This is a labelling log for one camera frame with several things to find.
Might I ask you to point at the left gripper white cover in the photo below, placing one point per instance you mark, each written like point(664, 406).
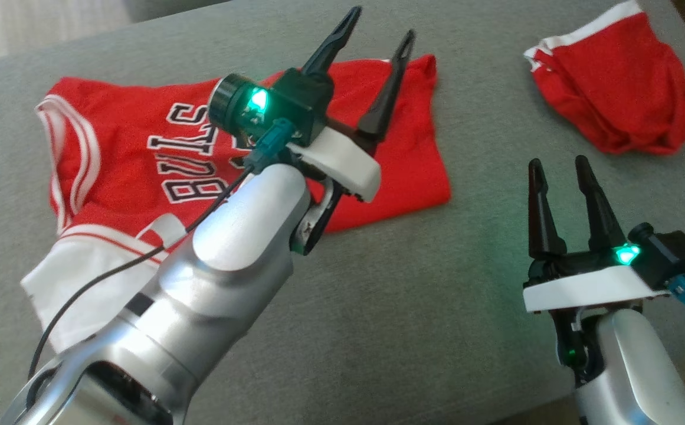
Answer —
point(342, 165)

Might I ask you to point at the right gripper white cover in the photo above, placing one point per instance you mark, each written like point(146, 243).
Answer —
point(590, 289)

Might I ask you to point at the red Bulls shorts white trim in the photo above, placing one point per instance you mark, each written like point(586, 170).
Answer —
point(613, 88)

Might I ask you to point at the red white Bulls jersey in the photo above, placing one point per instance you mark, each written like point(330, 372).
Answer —
point(118, 118)

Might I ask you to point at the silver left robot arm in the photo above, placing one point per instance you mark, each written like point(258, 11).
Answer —
point(200, 307)

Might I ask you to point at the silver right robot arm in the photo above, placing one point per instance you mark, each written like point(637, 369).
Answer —
point(643, 378)

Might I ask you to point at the wide grey fabric sofa seat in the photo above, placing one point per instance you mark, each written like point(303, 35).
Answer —
point(436, 295)

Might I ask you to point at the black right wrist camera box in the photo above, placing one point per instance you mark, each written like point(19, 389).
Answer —
point(669, 257)

